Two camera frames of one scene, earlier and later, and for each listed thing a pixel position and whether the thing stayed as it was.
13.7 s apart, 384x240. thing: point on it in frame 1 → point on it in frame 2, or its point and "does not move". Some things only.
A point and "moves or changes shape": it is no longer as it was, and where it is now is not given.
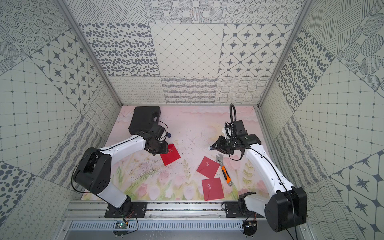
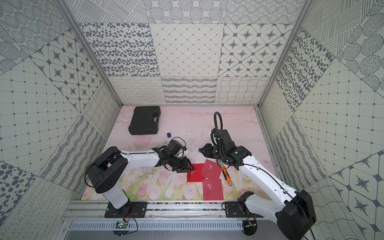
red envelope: [208, 167] moves or changes shape
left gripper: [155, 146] → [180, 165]
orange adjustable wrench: [226, 175] does not move
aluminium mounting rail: [74, 209] does not move
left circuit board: [121, 224] does not move
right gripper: [220, 146] → [207, 151]
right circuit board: [250, 227] does not move
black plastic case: [142, 118] does not move
